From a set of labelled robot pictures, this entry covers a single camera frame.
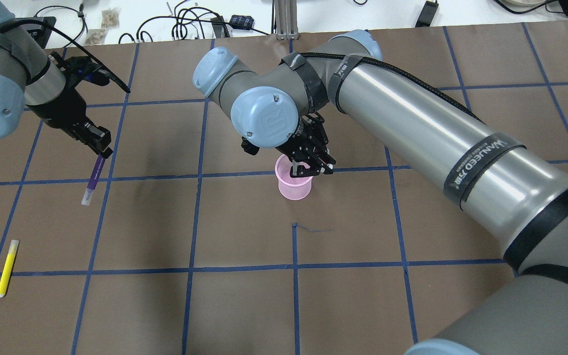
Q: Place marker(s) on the aluminium frame post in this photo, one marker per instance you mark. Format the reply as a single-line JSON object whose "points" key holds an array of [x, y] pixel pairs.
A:
{"points": [[285, 19]]}

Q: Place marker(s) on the pink mesh cup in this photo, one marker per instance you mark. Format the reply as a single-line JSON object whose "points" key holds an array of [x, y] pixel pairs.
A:
{"points": [[292, 188]]}

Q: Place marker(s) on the purple pen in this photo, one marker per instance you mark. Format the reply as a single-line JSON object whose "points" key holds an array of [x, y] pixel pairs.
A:
{"points": [[93, 180]]}

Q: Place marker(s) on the black power adapter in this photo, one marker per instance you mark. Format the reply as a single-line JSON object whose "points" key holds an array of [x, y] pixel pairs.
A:
{"points": [[427, 14]]}

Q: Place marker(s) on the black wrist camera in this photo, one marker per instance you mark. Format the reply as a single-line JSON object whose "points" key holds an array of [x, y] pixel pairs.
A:
{"points": [[80, 68]]}

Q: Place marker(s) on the yellow highlighter pen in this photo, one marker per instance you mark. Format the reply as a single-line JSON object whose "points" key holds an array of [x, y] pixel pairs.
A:
{"points": [[8, 267]]}

